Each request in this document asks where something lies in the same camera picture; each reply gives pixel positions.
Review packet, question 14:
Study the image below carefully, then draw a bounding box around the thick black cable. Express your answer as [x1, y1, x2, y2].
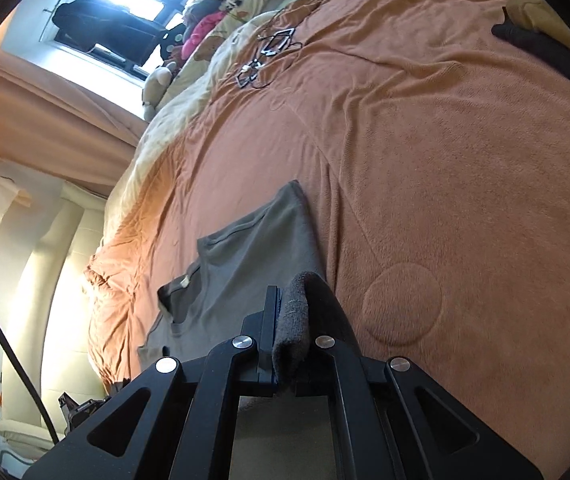
[0, 267, 61, 443]

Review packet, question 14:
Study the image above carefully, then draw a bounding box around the pink garment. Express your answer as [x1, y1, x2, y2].
[180, 10, 228, 61]

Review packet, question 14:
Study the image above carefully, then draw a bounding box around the beige curtain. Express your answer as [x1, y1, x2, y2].
[0, 25, 146, 191]

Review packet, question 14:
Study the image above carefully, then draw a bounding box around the beige plush toy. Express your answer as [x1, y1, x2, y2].
[140, 60, 176, 121]

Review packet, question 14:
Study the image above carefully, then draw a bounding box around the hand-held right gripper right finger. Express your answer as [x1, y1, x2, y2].
[290, 272, 546, 480]

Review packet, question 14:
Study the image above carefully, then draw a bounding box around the black cloth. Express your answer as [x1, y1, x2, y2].
[492, 7, 570, 86]

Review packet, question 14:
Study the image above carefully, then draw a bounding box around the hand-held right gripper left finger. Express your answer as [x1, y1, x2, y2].
[22, 285, 286, 480]

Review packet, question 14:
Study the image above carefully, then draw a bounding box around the orange fleece blanket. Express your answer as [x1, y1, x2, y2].
[82, 0, 570, 461]

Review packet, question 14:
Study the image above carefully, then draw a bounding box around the cream bed headboard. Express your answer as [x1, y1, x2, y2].
[0, 180, 111, 456]

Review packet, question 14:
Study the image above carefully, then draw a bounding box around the black hanging garment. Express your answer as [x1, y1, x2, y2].
[52, 0, 166, 61]

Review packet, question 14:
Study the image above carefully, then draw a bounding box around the black rectangular frame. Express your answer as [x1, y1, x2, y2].
[260, 27, 297, 57]
[236, 62, 266, 89]

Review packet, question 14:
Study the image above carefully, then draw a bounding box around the grey t-shirt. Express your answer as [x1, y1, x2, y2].
[138, 180, 326, 396]

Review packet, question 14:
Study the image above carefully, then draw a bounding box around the cream bear-print duvet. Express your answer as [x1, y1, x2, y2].
[102, 0, 331, 256]

